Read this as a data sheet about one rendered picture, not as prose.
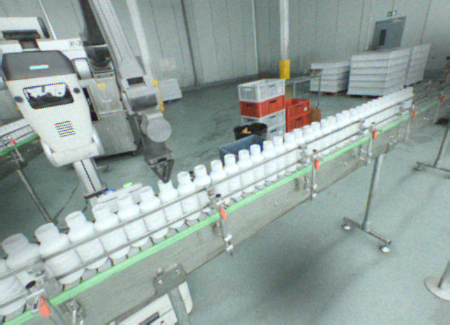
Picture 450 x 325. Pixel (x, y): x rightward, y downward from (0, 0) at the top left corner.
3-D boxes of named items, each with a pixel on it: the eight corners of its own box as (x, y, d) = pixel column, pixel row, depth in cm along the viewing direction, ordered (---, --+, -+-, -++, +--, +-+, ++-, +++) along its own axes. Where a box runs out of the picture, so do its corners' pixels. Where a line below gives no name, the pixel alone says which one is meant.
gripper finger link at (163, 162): (171, 173, 69) (164, 146, 66) (180, 181, 64) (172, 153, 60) (150, 181, 66) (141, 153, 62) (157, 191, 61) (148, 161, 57)
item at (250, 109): (259, 118, 303) (258, 102, 294) (240, 115, 332) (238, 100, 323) (286, 108, 337) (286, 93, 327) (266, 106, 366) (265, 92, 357)
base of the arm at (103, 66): (83, 50, 98) (93, 74, 98) (80, 38, 91) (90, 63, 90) (105, 48, 102) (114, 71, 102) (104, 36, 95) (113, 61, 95)
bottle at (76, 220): (109, 264, 60) (85, 218, 53) (84, 274, 58) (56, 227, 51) (110, 249, 65) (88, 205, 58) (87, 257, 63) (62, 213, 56)
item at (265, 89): (258, 102, 293) (257, 85, 284) (238, 100, 322) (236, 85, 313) (286, 94, 327) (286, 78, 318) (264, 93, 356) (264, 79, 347)
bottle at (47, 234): (76, 263, 62) (50, 218, 55) (91, 268, 59) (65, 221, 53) (54, 282, 57) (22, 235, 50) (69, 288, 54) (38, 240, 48)
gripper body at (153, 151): (163, 148, 67) (157, 126, 64) (175, 158, 60) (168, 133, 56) (142, 155, 64) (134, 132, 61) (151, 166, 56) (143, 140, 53)
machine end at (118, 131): (91, 142, 523) (54, 52, 438) (147, 133, 549) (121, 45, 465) (64, 171, 381) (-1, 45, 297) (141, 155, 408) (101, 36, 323)
